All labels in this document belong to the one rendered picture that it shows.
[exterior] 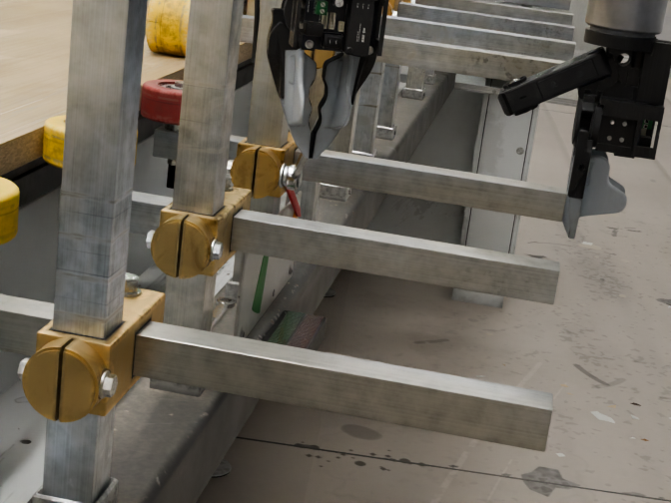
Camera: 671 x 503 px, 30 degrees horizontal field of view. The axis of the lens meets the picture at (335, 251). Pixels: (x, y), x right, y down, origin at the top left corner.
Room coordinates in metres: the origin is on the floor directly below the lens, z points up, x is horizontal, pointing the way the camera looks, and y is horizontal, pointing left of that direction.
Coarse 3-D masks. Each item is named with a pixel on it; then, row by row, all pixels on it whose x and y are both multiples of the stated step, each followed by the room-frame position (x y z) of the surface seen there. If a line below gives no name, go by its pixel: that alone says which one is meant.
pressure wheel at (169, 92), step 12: (144, 84) 1.30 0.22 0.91; (156, 84) 1.30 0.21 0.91; (168, 84) 1.33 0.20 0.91; (180, 84) 1.30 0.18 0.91; (144, 96) 1.29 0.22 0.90; (156, 96) 1.28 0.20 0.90; (168, 96) 1.27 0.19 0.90; (180, 96) 1.27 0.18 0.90; (144, 108) 1.29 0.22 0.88; (156, 108) 1.28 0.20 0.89; (168, 108) 1.27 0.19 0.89; (180, 108) 1.27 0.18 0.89; (156, 120) 1.28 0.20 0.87; (168, 120) 1.27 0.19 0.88; (168, 168) 1.31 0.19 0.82; (168, 180) 1.31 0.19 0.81
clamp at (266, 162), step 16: (240, 144) 1.23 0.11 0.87; (256, 144) 1.24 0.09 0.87; (288, 144) 1.26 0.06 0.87; (240, 160) 1.21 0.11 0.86; (256, 160) 1.22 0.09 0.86; (272, 160) 1.21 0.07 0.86; (288, 160) 1.25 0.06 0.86; (240, 176) 1.21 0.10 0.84; (256, 176) 1.21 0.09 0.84; (272, 176) 1.21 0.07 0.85; (256, 192) 1.21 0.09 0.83; (272, 192) 1.21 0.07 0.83
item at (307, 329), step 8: (304, 320) 1.20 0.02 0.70; (312, 320) 1.21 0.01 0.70; (320, 320) 1.21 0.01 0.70; (304, 328) 1.18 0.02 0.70; (312, 328) 1.18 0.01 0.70; (296, 336) 1.15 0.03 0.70; (304, 336) 1.16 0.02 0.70; (312, 336) 1.16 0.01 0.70; (288, 344) 1.13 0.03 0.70; (296, 344) 1.13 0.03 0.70; (304, 344) 1.14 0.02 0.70
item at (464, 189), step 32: (160, 128) 1.30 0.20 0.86; (320, 160) 1.27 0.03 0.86; (352, 160) 1.27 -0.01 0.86; (384, 160) 1.29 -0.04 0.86; (384, 192) 1.26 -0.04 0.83; (416, 192) 1.26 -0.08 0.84; (448, 192) 1.25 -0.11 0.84; (480, 192) 1.25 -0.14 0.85; (512, 192) 1.25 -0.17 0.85; (544, 192) 1.24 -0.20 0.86
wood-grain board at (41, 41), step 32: (0, 0) 1.89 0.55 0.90; (32, 0) 1.94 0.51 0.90; (64, 0) 2.00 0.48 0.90; (0, 32) 1.57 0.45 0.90; (32, 32) 1.61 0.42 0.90; (64, 32) 1.64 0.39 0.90; (0, 64) 1.34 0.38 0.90; (32, 64) 1.37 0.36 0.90; (64, 64) 1.39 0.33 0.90; (160, 64) 1.48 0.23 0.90; (0, 96) 1.17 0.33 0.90; (32, 96) 1.19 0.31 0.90; (64, 96) 1.21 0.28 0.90; (0, 128) 1.03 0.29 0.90; (32, 128) 1.05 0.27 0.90; (0, 160) 0.98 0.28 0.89; (32, 160) 1.04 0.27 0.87
